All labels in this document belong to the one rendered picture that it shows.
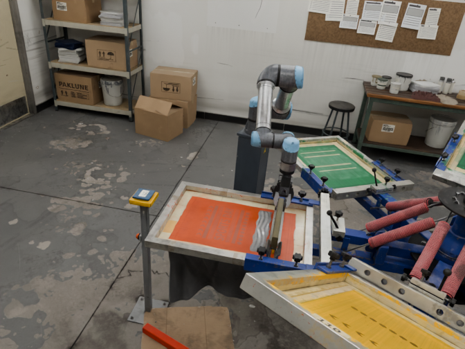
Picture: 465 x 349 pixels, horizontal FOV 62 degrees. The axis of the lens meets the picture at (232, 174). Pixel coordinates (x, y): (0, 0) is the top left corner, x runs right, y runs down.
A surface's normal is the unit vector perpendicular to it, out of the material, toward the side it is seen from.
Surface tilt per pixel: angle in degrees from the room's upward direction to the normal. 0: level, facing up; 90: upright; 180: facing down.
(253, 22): 90
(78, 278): 0
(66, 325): 0
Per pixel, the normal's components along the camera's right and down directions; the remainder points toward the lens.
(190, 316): 0.08, -0.86
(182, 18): -0.19, 0.47
